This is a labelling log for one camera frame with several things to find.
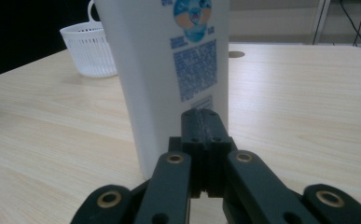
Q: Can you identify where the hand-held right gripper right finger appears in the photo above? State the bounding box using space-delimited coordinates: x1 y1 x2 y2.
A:
203 108 239 199

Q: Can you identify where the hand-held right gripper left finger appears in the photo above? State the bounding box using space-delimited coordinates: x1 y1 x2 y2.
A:
168 108 206 199

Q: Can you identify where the white bottle with blue print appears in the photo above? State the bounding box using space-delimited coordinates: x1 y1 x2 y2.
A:
92 0 230 181

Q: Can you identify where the white plastic slotted basket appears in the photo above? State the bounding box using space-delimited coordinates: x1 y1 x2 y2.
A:
59 0 118 78

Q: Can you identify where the white metal stand post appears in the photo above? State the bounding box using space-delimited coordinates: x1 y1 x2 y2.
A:
309 0 332 45

